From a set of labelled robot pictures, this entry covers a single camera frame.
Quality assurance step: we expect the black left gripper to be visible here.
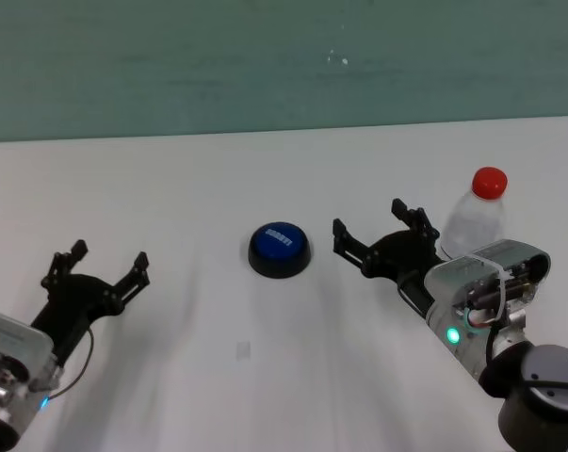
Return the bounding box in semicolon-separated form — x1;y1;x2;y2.
31;239;152;363

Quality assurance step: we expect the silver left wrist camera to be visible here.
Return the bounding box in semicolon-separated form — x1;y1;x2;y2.
0;306;55;393

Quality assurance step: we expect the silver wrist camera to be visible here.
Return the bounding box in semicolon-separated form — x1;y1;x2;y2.
0;306;55;393
424;239;552;327

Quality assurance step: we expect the clear water bottle red cap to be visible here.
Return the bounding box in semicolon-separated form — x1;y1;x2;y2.
439;166;509;261

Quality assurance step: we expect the white zip tie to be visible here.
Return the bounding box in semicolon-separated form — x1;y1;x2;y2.
471;251;513;326

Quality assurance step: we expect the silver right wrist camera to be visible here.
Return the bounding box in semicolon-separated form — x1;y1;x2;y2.
424;239;552;327

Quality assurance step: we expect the blue push button black base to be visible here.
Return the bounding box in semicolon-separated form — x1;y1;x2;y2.
248;219;313;280

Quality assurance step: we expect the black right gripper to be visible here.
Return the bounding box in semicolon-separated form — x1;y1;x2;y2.
332;198;443;316

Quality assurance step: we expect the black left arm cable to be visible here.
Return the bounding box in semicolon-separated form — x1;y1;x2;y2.
47;327;96;401

